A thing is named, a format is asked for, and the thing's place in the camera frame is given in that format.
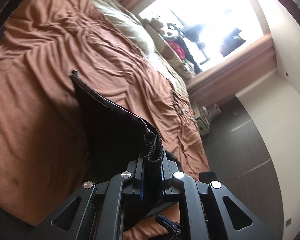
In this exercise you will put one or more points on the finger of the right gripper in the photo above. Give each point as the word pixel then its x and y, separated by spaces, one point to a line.
pixel 170 226

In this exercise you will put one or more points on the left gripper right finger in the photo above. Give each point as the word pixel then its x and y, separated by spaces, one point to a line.
pixel 190 194

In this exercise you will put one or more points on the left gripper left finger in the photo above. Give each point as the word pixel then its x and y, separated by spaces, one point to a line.
pixel 119 202

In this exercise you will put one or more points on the black pants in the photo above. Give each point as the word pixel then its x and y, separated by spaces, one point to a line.
pixel 116 136

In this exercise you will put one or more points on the brown bed blanket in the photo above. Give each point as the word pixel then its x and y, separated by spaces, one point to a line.
pixel 47 186

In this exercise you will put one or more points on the white drawer cabinet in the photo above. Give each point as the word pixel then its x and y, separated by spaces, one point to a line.
pixel 204 117

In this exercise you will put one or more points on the pile of clothes and toys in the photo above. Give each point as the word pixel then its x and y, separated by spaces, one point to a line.
pixel 168 40

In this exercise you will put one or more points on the beige duvet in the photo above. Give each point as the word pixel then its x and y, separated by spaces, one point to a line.
pixel 146 39

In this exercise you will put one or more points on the pink curtain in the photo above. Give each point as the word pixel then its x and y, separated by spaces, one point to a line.
pixel 235 73

